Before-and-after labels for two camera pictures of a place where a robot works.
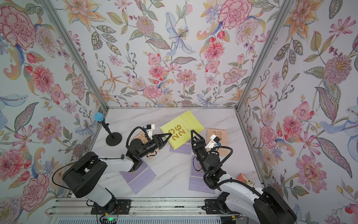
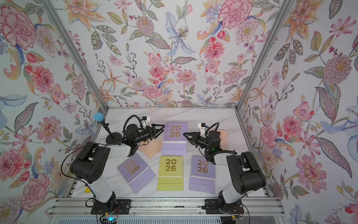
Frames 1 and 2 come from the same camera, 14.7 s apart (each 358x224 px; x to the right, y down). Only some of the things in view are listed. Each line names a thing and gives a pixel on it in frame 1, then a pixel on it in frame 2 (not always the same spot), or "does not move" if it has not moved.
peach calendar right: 222,135 does not move
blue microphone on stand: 114,138 does not move
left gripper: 156,140 -> 151,133
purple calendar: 138,178 does not move
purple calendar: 197,182 does not move
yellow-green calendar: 180,129 -> 170,173
